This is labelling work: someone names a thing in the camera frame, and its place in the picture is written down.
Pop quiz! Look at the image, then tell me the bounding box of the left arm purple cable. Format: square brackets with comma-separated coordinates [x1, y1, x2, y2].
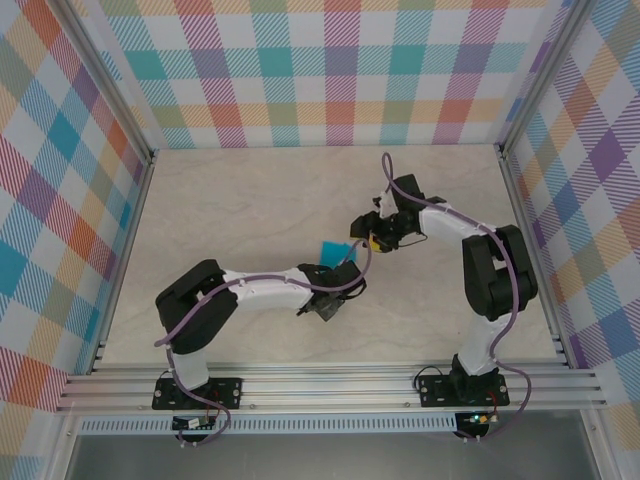
[153, 238, 374, 448]

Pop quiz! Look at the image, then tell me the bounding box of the aluminium mounting rail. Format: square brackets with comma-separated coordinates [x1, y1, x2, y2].
[55, 362, 609, 414]

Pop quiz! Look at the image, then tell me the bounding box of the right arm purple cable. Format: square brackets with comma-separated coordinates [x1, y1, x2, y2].
[381, 151, 531, 444]

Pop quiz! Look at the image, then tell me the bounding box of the right base thin black wire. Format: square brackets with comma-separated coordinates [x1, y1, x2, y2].
[413, 367, 444, 396]

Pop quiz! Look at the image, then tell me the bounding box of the aluminium side rail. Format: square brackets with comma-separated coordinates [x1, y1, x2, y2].
[87, 149, 160, 375]
[494, 144, 571, 369]

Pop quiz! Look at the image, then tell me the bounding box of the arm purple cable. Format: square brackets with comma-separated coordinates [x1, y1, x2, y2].
[381, 151, 531, 444]
[153, 238, 374, 448]

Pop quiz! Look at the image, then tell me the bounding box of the right gripper thin black wire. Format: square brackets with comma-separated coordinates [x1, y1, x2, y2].
[394, 231, 430, 250]

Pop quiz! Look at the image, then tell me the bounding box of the slotted white cable duct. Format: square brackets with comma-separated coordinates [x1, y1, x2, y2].
[78, 413, 459, 435]

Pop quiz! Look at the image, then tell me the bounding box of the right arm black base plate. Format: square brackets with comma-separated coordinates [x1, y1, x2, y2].
[417, 373, 510, 409]

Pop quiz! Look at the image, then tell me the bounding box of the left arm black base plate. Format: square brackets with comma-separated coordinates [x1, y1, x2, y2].
[152, 375, 245, 411]

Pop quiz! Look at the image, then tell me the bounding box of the aluminium frame post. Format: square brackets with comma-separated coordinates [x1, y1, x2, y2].
[53, 0, 157, 166]
[494, 0, 594, 159]

